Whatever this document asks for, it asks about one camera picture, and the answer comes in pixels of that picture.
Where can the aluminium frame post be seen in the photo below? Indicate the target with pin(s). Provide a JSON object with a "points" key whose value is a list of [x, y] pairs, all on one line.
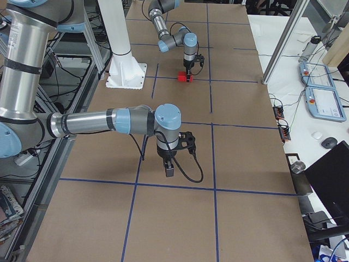
{"points": [[292, 23]]}

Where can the lower teach pendant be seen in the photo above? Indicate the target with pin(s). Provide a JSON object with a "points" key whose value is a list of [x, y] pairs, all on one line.
{"points": [[324, 103]]}

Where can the orange circuit board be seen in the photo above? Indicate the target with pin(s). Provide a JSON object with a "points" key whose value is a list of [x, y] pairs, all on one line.
{"points": [[278, 112], [284, 133]]}

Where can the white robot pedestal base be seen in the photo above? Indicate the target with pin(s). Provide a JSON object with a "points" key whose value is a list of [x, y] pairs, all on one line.
{"points": [[125, 71]]}

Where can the black laptop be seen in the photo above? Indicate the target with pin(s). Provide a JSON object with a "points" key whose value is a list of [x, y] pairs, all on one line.
{"points": [[328, 177]]}

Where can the teach pendant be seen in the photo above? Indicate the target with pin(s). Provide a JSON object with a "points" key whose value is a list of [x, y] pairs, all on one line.
{"points": [[314, 74], [324, 103]]}

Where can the upper teach pendant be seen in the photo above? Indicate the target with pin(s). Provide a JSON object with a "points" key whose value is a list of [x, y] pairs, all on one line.
{"points": [[314, 74]]}

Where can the white power strip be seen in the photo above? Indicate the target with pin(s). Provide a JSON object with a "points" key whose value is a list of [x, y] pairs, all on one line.
{"points": [[22, 159]]}

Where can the black computer mouse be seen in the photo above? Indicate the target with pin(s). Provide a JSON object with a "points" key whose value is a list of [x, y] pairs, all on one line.
{"points": [[329, 143]]}

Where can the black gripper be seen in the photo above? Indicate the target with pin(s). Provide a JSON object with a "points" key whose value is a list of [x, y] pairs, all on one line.
{"points": [[187, 66], [164, 154]]}

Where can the steel cup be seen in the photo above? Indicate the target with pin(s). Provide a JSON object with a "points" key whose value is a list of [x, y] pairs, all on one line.
{"points": [[297, 167]]}

